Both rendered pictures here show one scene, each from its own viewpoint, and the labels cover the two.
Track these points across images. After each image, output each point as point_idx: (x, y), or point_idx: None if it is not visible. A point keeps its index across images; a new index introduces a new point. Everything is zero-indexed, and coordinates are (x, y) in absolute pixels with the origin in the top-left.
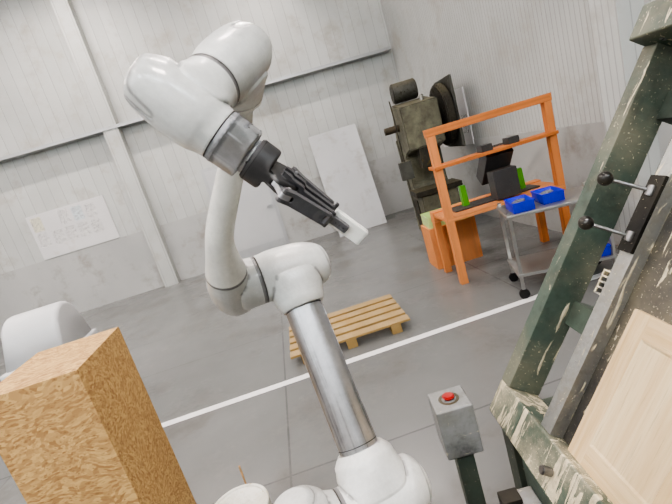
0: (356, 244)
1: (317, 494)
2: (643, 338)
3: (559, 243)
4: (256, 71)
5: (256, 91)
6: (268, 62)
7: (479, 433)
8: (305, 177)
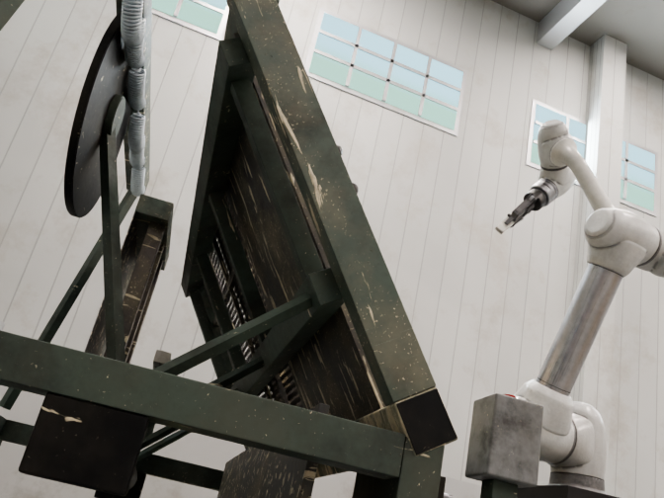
0: (502, 233)
1: None
2: None
3: (354, 188)
4: (539, 152)
5: (543, 158)
6: (539, 141)
7: (468, 447)
8: (525, 200)
